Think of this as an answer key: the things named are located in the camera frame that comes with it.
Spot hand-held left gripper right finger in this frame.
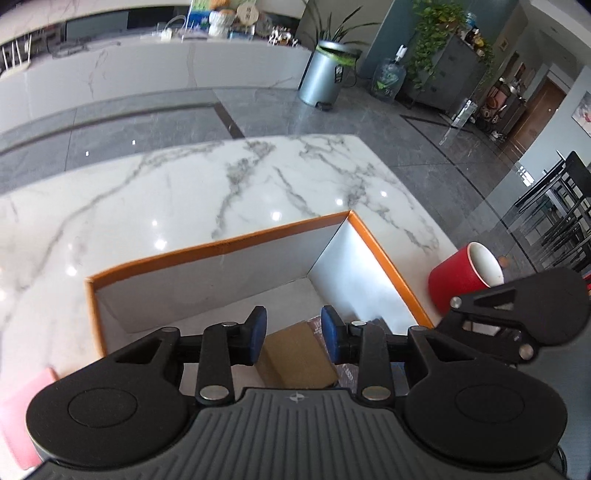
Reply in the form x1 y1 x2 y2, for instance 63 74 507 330
321 304 468 402

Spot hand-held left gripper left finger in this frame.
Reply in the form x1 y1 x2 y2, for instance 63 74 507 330
111 305 269 408

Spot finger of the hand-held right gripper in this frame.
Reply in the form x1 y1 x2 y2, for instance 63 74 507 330
435 275 539 366

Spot brown cardboard box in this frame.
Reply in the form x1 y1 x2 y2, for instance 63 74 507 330
256 320 338 391

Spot orange storage box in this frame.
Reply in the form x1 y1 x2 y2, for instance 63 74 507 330
85 209 435 394

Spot red mug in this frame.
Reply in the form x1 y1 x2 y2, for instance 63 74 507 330
427 240 505 315

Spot black dining chairs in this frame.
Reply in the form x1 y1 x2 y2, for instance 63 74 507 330
512 150 591 278

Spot brown wooden door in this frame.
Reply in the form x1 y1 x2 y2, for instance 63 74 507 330
505 76 567 154

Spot grey metal cabinet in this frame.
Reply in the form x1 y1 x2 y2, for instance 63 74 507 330
406 34 488 112

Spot clear water jug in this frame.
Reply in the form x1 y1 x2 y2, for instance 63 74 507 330
371 45 408 101

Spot pink flat item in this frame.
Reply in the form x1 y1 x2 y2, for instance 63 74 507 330
0 366 61 472

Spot silver pedal trash can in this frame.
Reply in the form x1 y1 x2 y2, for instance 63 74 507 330
297 39 363 110

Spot marble media console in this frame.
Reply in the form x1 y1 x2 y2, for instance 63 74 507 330
0 4 315 136

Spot trailing green plant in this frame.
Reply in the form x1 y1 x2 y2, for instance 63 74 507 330
408 0 468 89

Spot long-leaf potted plant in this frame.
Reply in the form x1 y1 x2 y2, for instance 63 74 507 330
299 0 371 52

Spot colourful packets on console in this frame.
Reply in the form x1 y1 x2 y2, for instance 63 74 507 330
188 0 260 38

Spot white router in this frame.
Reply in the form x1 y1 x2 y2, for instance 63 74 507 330
0 34 34 71

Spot wall picture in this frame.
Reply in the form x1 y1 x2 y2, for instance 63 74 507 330
571 89 591 138

